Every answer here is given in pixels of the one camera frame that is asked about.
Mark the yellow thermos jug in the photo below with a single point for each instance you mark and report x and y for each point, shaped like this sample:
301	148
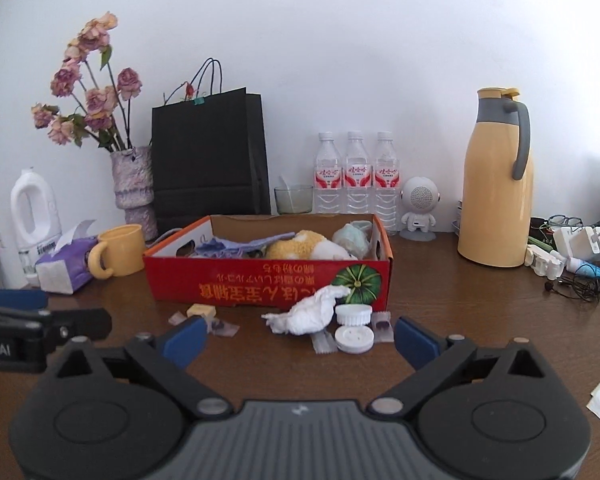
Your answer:
492	200

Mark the yellow mug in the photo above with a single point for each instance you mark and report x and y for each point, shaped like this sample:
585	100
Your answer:
122	252

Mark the white round lid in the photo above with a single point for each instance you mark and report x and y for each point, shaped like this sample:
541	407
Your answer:
353	340

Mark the teal binder clip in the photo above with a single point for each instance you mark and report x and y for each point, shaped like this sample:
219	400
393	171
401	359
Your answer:
198	101

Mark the white detergent bottle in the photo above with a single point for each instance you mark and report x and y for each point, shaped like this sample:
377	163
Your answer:
47	220

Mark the white robot speaker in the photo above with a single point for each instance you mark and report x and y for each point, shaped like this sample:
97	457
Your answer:
420	197

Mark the clear drinking glass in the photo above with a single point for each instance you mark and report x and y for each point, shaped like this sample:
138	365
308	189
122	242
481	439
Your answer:
292	202

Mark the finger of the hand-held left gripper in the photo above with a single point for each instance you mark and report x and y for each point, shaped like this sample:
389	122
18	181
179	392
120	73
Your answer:
90	325
20	299

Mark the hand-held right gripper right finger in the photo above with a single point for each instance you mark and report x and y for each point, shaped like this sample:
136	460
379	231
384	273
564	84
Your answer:
415	342

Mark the red cardboard box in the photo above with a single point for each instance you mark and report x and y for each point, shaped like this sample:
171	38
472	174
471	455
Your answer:
260	285

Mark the purple cloth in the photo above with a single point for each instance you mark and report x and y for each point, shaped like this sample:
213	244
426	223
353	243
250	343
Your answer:
230	247

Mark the eyeglasses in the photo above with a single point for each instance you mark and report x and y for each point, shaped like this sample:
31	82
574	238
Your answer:
555	220

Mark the small black case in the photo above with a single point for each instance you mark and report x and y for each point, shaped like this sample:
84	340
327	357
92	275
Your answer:
539	224

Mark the purple tissue pack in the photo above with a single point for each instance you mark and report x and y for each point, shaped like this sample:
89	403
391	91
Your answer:
65	270

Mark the white folding clip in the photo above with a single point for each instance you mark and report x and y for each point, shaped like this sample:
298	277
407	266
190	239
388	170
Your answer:
542	260

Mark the white power strip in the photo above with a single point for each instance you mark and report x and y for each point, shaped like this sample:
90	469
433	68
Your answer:
575	242

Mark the small yellow block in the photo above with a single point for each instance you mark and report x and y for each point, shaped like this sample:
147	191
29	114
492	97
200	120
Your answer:
200	310

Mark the white spoon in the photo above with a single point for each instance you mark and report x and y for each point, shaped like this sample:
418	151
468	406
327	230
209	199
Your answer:
283	182

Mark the black earphones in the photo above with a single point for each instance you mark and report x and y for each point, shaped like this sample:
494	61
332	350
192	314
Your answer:
582	287

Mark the white tissue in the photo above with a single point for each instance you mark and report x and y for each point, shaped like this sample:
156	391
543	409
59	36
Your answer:
307	315

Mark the yellow white plush toy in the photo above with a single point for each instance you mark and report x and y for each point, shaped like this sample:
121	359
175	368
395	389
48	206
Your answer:
300	247

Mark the purple textured vase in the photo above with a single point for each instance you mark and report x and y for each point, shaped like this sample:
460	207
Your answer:
132	185

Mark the black paper bag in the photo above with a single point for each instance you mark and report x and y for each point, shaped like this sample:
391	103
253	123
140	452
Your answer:
205	160

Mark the clear water bottle red label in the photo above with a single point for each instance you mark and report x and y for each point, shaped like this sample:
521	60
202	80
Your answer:
358	177
386	177
328	177

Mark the dried pink flowers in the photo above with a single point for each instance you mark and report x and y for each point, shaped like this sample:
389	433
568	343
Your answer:
97	30

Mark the clear candy wrapper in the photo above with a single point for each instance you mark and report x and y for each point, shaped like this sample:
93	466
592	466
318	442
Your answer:
224	327
382	327
176	318
324	342

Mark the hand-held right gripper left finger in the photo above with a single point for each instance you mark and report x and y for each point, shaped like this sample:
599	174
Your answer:
185	342

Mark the white round container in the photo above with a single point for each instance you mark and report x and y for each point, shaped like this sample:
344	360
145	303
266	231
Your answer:
354	315

